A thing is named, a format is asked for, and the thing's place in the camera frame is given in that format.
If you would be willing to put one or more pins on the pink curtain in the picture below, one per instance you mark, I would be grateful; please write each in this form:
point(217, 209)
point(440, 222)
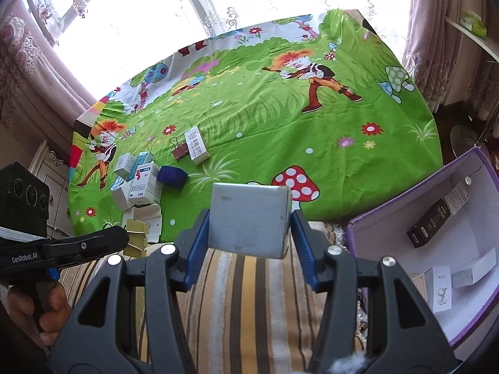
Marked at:
point(40, 98)

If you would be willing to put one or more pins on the white logo box in bin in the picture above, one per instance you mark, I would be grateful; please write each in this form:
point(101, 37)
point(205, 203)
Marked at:
point(439, 290)

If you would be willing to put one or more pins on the gold white dental box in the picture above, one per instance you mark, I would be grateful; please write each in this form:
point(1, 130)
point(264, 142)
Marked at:
point(196, 145)

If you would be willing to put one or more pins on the white lace curtain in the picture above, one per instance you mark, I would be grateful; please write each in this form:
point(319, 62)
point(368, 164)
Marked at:
point(105, 42)

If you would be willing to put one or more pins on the cream ornate drawer cabinet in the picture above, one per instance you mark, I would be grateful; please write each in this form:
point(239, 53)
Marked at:
point(48, 167)

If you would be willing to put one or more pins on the green tissue pack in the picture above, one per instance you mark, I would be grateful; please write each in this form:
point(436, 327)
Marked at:
point(473, 23)

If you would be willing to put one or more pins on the plain white cube box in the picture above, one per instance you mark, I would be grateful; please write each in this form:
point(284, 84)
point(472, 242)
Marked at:
point(250, 219)

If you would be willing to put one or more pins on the white medicine box red logo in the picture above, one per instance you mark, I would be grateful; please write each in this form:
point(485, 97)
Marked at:
point(146, 189)

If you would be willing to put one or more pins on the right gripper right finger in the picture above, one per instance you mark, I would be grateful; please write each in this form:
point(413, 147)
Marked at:
point(403, 334)

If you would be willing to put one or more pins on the flat white box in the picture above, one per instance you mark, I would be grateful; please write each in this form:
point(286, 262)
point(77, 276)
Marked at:
point(150, 215)

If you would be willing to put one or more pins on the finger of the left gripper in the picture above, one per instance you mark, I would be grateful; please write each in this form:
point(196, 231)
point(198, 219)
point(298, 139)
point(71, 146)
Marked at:
point(74, 251)

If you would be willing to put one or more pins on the purple storage box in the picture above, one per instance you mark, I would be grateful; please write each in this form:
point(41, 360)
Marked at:
point(470, 233)

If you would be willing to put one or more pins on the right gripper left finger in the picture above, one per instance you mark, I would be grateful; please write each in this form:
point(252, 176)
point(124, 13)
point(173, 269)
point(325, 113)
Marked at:
point(100, 335)

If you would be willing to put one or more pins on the small white box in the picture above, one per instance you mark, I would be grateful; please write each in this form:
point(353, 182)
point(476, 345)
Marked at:
point(120, 193)

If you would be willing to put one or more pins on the striped plush cushion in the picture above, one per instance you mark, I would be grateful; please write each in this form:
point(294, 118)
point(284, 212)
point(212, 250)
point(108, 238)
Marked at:
point(251, 315)

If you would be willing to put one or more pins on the cartoon green tablecloth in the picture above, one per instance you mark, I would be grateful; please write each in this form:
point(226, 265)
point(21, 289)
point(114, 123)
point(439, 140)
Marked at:
point(316, 102)

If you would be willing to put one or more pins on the teal patterned box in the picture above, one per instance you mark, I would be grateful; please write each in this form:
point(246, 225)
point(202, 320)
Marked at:
point(142, 158)

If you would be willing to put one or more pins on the white wall shelf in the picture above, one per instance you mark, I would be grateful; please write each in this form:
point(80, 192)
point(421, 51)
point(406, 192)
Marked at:
point(487, 44)

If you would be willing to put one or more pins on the pink binder clip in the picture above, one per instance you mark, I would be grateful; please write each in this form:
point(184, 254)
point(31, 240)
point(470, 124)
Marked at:
point(179, 149)

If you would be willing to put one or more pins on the white diamond logo box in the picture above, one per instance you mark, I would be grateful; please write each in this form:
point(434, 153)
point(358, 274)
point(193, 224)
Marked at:
point(124, 166)

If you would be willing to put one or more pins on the dark blue box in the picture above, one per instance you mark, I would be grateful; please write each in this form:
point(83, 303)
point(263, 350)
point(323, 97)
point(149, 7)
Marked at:
point(172, 176)

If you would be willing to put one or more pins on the black instruction box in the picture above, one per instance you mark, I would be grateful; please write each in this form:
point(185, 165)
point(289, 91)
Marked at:
point(432, 221)

